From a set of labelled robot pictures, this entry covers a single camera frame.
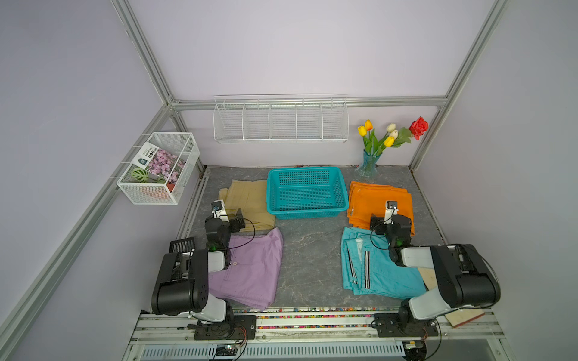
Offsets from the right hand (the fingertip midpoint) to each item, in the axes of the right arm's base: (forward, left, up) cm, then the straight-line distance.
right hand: (384, 212), depth 95 cm
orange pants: (+9, +5, -3) cm, 11 cm away
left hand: (-1, +65, +3) cm, 65 cm away
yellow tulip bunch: (+20, -1, +23) cm, 31 cm away
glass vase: (+25, +1, -1) cm, 25 cm away
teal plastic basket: (+16, +33, -7) cm, 37 cm away
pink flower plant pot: (+2, +82, +27) cm, 86 cm away
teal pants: (-22, +10, -5) cm, 25 cm away
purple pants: (-24, +53, -4) cm, 59 cm away
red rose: (+19, -9, +29) cm, 36 cm away
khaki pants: (+12, +59, -4) cm, 60 cm away
